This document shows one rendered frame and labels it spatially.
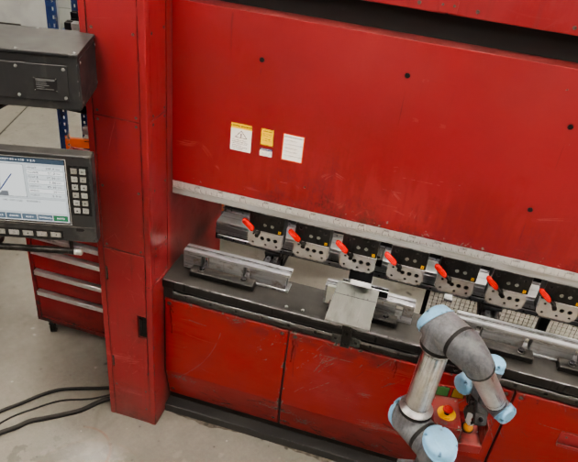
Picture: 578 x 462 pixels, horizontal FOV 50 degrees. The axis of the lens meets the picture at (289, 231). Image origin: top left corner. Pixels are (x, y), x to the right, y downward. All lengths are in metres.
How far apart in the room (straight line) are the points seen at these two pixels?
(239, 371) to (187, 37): 1.53
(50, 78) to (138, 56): 0.31
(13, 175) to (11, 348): 1.70
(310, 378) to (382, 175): 1.04
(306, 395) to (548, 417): 1.04
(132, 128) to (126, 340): 1.08
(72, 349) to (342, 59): 2.36
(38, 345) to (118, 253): 1.29
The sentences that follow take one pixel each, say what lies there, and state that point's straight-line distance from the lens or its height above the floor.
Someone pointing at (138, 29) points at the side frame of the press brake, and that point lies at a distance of 2.24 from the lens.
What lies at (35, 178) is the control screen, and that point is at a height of 1.50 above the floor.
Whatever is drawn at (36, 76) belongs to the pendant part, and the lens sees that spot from 2.20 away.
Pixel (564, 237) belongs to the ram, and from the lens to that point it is 2.48.
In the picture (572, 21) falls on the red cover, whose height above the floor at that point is 2.20.
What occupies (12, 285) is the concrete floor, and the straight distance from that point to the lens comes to 4.34.
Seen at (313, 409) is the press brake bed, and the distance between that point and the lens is 3.05.
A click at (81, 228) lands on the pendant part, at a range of 2.40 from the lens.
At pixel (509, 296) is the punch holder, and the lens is 2.61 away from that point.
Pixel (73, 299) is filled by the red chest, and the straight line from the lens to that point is 3.60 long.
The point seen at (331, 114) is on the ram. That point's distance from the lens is 2.31.
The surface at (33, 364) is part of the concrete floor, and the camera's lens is 3.77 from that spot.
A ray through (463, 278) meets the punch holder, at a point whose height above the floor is 1.18.
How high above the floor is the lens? 2.61
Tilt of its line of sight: 33 degrees down
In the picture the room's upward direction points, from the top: 7 degrees clockwise
